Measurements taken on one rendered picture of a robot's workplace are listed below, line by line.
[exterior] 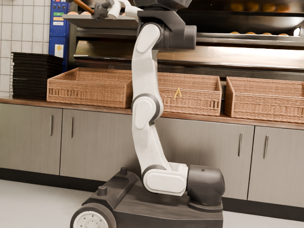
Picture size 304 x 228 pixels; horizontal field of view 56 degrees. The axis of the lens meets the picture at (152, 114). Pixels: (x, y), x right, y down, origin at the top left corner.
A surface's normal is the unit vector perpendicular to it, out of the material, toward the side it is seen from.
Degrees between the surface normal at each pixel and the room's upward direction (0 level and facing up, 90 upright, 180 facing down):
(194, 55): 70
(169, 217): 0
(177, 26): 89
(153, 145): 90
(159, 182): 90
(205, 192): 90
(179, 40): 113
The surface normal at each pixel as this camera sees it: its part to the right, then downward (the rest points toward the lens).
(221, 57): -0.14, -0.28
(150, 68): -0.09, 0.47
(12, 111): -0.18, 0.07
